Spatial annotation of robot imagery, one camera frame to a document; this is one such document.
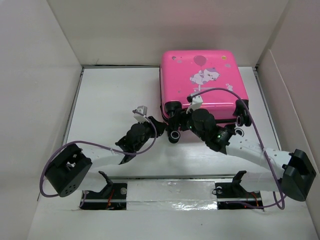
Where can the pink hard-shell suitcase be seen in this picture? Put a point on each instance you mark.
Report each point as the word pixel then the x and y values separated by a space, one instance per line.
pixel 212 74

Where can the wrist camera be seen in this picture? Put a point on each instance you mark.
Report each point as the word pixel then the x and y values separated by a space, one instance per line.
pixel 195 102
pixel 140 114

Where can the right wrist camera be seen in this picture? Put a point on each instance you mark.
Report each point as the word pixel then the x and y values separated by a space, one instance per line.
pixel 195 102

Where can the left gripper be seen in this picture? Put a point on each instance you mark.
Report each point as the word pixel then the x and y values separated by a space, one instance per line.
pixel 159 126

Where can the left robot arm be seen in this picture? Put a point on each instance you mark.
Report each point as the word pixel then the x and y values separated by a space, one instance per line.
pixel 70 166

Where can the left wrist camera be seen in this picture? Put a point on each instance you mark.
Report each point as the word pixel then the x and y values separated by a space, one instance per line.
pixel 140 114

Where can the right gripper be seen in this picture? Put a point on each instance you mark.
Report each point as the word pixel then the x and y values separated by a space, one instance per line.
pixel 181 114

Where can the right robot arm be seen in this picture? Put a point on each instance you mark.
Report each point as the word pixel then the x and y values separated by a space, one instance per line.
pixel 288 172

